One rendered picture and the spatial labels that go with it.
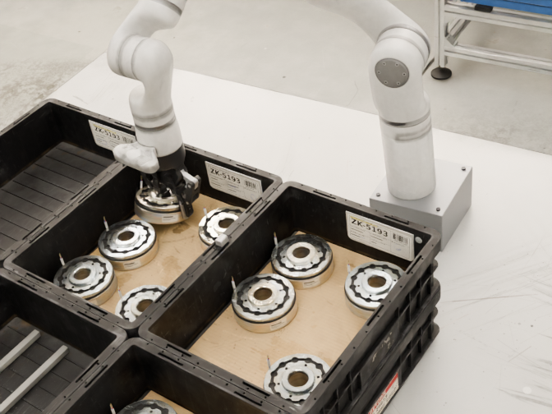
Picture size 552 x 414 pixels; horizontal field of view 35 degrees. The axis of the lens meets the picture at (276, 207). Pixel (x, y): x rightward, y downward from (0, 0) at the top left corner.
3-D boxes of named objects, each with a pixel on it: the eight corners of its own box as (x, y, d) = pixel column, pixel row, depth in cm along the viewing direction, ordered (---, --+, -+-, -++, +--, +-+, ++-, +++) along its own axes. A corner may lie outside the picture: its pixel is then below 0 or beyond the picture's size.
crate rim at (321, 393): (288, 188, 152) (287, 177, 150) (445, 244, 137) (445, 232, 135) (135, 343, 129) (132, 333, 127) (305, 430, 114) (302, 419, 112)
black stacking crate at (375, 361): (294, 230, 158) (287, 181, 150) (443, 287, 143) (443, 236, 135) (151, 384, 135) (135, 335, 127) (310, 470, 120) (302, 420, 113)
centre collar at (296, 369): (295, 362, 128) (294, 359, 128) (322, 377, 125) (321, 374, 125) (274, 384, 125) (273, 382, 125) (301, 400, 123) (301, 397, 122)
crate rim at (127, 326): (159, 143, 167) (157, 133, 165) (288, 188, 152) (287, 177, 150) (2, 274, 144) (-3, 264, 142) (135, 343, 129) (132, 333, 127)
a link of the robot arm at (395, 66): (416, 52, 140) (423, 135, 151) (430, 20, 146) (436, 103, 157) (361, 48, 144) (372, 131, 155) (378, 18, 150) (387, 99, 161)
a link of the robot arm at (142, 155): (112, 159, 147) (103, 130, 143) (155, 124, 153) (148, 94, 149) (151, 176, 142) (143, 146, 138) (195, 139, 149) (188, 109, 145)
